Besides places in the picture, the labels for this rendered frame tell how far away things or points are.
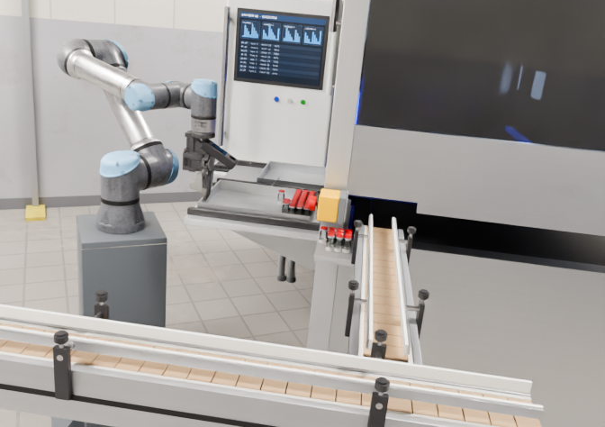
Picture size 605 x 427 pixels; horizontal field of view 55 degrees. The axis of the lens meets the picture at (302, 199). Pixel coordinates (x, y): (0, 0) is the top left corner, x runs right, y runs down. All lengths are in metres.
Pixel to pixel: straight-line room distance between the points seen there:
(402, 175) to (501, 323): 0.53
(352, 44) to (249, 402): 0.96
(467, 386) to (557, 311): 0.83
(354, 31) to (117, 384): 1.01
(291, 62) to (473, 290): 1.33
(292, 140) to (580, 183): 1.36
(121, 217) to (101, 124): 2.57
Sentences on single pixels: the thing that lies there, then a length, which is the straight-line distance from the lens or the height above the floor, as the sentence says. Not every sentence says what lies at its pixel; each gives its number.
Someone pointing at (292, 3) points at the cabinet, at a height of 1.52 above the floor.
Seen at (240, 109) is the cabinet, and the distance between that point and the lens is 2.65.
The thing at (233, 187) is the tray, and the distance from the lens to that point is 1.99.
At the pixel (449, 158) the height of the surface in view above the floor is 1.15.
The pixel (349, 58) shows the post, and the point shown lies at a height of 1.38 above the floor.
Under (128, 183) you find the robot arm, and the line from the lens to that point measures 1.82.
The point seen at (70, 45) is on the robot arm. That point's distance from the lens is 1.99.
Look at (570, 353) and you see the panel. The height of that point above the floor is 0.62.
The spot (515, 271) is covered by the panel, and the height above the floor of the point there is 0.85.
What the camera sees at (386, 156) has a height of 1.13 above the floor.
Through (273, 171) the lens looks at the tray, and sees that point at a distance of 2.27.
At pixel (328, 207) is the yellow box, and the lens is 1.52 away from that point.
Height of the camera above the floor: 1.48
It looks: 18 degrees down
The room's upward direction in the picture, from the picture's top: 5 degrees clockwise
